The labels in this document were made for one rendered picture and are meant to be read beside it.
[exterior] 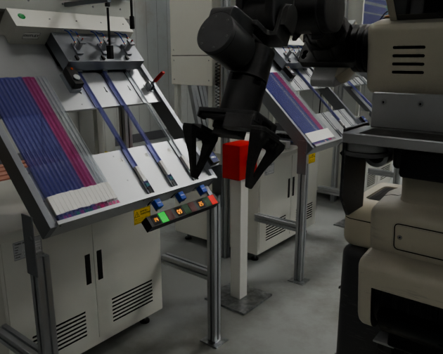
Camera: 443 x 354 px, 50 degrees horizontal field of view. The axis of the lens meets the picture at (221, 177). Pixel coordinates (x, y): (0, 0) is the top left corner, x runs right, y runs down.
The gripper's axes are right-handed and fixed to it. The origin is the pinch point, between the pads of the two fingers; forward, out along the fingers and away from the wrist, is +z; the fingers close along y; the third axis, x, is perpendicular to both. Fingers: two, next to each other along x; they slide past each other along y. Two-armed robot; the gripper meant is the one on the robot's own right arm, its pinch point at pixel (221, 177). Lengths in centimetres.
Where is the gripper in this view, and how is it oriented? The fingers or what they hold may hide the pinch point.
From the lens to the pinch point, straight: 67.4
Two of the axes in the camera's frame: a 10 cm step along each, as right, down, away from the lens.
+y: 8.0, 1.4, -5.9
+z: -2.6, 9.6, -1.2
